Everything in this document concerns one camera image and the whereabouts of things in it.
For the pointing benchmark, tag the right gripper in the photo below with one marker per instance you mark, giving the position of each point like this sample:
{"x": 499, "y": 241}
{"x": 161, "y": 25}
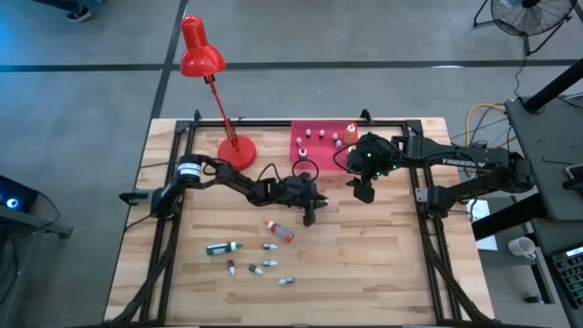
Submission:
{"x": 369, "y": 157}

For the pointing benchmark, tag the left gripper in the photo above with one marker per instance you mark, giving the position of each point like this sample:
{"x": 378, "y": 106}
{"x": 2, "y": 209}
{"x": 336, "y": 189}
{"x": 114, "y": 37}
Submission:
{"x": 291, "y": 191}

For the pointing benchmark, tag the pink plastic bin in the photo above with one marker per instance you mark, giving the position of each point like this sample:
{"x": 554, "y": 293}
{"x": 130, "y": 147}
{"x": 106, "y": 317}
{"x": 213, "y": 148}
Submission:
{"x": 319, "y": 157}

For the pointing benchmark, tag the large orange coloring bottle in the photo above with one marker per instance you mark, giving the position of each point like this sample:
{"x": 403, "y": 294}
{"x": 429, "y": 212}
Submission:
{"x": 350, "y": 132}

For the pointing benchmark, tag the large dark red coloring bottle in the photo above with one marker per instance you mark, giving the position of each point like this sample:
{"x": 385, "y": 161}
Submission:
{"x": 303, "y": 152}

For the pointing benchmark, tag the large green coloring bottle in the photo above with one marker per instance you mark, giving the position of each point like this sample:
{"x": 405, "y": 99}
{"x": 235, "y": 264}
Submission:
{"x": 221, "y": 248}

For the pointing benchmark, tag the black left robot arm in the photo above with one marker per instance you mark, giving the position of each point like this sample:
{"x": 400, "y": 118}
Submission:
{"x": 228, "y": 177}

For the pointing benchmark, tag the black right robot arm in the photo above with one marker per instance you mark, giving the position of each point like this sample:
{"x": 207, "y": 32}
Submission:
{"x": 455, "y": 161}

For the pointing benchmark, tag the large red-orange coloring bottle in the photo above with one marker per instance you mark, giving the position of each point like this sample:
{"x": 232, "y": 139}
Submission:
{"x": 280, "y": 231}

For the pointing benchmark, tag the small black coloring bottle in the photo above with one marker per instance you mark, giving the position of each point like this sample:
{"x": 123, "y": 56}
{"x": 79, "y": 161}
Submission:
{"x": 270, "y": 246}
{"x": 269, "y": 263}

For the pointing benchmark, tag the small purple coloring bottle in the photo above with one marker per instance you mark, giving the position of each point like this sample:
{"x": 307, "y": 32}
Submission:
{"x": 286, "y": 280}

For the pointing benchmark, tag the small dark green coloring bottle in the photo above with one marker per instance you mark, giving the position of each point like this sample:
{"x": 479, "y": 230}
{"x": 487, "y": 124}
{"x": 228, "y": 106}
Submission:
{"x": 255, "y": 269}

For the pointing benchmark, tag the small brown coloring bottle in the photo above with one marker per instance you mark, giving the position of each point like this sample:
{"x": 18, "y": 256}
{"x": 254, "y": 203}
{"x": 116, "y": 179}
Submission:
{"x": 231, "y": 267}

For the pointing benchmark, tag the red desk lamp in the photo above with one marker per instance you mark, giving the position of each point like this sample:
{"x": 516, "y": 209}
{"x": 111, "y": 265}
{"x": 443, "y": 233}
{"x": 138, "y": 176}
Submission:
{"x": 237, "y": 152}

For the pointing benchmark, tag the white paper sheet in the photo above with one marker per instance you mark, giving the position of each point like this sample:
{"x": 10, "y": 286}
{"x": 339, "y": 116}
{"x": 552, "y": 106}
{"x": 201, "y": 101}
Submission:
{"x": 478, "y": 210}

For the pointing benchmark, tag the black slanted beam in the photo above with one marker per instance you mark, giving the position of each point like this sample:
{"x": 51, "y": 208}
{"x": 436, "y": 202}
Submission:
{"x": 505, "y": 218}

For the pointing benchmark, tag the white mug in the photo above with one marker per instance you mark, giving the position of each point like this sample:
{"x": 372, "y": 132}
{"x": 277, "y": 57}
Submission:
{"x": 523, "y": 247}

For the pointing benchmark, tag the grey side table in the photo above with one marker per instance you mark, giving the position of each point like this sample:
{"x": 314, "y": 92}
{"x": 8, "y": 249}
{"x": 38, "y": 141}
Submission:
{"x": 542, "y": 150}

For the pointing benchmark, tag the grey desk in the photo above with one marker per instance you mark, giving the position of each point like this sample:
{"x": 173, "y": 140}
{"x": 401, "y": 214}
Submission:
{"x": 553, "y": 237}

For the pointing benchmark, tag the black phone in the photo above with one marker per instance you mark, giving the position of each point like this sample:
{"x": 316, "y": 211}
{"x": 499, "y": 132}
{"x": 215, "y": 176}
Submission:
{"x": 575, "y": 175}

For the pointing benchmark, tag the black slanted pole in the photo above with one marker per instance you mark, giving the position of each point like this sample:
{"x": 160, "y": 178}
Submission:
{"x": 553, "y": 86}

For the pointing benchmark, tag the black keyboard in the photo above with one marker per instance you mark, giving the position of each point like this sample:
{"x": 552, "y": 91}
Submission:
{"x": 569, "y": 273}

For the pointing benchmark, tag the black floor fan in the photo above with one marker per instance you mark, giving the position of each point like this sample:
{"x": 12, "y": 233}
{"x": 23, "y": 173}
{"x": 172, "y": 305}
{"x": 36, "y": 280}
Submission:
{"x": 530, "y": 16}

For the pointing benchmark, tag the black device with blue light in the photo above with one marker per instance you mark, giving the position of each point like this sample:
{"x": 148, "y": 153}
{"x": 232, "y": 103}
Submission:
{"x": 13, "y": 196}

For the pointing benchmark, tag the person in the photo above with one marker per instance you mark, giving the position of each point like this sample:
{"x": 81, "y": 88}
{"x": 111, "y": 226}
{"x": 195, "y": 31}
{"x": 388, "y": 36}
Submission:
{"x": 79, "y": 14}

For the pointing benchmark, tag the black metal table frame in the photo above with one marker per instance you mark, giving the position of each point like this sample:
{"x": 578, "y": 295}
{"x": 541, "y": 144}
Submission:
{"x": 391, "y": 123}

